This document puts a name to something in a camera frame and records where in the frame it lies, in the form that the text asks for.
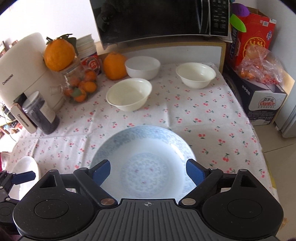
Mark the white black carton box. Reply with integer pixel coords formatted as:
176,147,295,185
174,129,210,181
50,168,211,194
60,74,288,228
222,64,295,126

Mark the jar of dark contents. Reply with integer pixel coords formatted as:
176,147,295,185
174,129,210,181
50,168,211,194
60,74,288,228
22,91,60,135

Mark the large cream bowl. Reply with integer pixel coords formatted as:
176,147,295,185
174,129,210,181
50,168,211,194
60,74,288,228
106,78,152,111

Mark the white bowl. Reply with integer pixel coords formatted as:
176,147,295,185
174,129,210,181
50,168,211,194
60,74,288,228
125,56,161,80

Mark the cream Changhong air fryer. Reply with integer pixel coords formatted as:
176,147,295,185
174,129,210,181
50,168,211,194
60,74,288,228
1,33,65,133

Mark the black microwave oven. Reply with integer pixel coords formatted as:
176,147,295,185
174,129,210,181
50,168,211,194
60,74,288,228
90,0,230,45

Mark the wooden microwave stand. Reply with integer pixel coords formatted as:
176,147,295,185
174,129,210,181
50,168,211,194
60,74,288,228
95,36,226,72

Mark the grey refrigerator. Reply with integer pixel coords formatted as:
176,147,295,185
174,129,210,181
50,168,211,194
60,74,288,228
268,0,296,138

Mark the white plate with swirl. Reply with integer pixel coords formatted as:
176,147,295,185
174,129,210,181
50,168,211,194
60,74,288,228
9,156,41,200

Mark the red cardboard box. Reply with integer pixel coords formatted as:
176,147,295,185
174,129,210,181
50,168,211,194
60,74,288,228
226,13,276,69

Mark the blue patterned plate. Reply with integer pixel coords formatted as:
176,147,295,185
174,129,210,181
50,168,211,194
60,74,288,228
90,126,196,201

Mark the purple green plush toy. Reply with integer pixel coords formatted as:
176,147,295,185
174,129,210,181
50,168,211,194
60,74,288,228
229,2,250,33

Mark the large orange on jar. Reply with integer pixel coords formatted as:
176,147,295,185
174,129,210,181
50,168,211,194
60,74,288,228
43,34,77,72

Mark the small cream bowl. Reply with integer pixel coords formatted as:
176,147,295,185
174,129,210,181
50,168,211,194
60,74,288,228
176,62,216,89

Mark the stack of paper cups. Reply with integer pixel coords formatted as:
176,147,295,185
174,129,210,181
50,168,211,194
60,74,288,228
76,34,103,76

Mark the glass jar of tangerines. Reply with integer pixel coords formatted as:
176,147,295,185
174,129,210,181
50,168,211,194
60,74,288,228
52,57,99,103

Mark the plastic bag of fruit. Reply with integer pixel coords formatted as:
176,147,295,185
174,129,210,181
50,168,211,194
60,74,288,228
235,45,284,85

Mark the large orange on table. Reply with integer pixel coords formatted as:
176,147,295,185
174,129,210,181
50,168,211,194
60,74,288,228
103,52,127,80

